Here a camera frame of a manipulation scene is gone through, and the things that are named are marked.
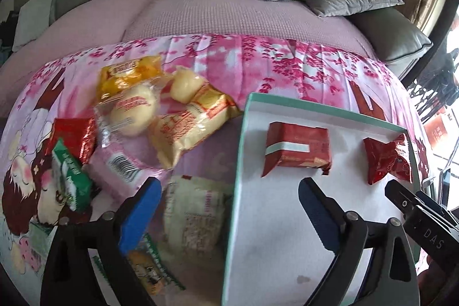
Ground green cow biscuit packet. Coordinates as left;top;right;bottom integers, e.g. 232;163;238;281
91;231;186;297

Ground cream white snack packet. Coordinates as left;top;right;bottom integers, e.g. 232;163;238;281
164;176;234;259

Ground light grey left cushion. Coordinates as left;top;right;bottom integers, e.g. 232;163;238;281
12;0;54;52

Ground yellow soft bread packet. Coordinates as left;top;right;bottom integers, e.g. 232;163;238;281
96;55;164;102

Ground red crinkled snack packet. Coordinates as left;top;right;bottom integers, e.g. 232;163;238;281
363;134;412;185

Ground pink cartoon tablecloth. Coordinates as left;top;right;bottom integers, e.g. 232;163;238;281
1;34;429;305

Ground pink snack packet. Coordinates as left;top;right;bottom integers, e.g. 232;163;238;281
83;143;170;202

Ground folded black chairs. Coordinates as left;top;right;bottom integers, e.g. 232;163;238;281
409;48;458;124

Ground teal shallow box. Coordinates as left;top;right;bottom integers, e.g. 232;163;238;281
222;93;404;305

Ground right hand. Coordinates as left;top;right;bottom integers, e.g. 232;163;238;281
418;256;459;306

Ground clear round bun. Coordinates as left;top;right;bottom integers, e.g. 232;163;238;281
94;79;166;147

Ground pink sofa seat cover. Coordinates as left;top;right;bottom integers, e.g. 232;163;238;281
1;0;376;117

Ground red gold packet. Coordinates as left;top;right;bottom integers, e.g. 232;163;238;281
45;117;96;164

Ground grey pillow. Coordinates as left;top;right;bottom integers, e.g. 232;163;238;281
304;0;404;17

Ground yellow jelly cup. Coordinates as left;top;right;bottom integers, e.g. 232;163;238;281
170;67;205;104

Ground green milk biscuit pack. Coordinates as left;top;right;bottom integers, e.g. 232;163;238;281
51;139;93;213

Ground red wafer snack pack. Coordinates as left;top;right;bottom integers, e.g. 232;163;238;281
261;122;332;177

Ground swiss roll beige packet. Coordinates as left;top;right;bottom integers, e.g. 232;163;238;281
148;83;241;169

